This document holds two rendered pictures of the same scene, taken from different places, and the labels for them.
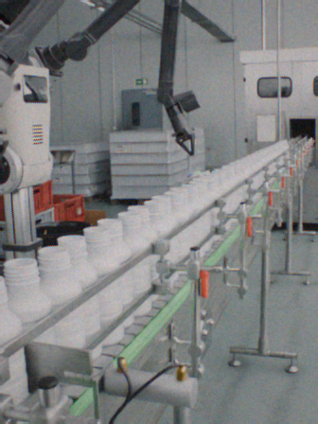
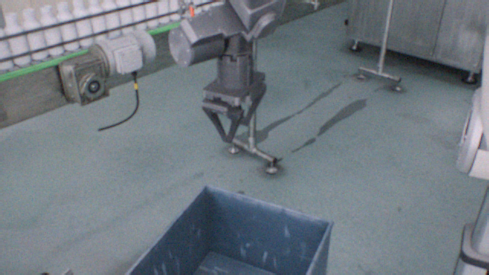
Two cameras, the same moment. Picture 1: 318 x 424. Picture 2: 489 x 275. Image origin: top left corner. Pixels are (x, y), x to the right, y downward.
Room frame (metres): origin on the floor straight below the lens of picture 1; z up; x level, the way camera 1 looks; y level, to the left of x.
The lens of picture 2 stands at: (1.19, -0.29, 1.63)
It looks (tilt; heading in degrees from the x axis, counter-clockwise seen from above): 32 degrees down; 96
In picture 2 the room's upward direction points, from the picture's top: straight up
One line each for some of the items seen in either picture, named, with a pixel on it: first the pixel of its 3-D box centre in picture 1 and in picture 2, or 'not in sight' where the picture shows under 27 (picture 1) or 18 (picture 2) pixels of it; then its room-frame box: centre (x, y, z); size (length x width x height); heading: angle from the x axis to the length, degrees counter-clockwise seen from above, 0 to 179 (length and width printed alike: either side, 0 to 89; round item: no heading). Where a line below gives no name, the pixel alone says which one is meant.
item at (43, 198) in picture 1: (13, 199); not in sight; (3.74, 1.09, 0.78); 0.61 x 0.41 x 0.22; 167
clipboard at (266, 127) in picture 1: (266, 127); not in sight; (5.80, -1.26, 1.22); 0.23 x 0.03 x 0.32; 71
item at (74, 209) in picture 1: (51, 211); not in sight; (4.43, 0.95, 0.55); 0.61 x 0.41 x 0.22; 164
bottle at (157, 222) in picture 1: (155, 247); not in sight; (0.91, 0.01, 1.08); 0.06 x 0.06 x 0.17
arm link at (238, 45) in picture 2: not in sight; (231, 33); (1.10, 0.38, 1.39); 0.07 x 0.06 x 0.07; 44
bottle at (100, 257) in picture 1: (99, 286); not in sight; (0.69, 0.09, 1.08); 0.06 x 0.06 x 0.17
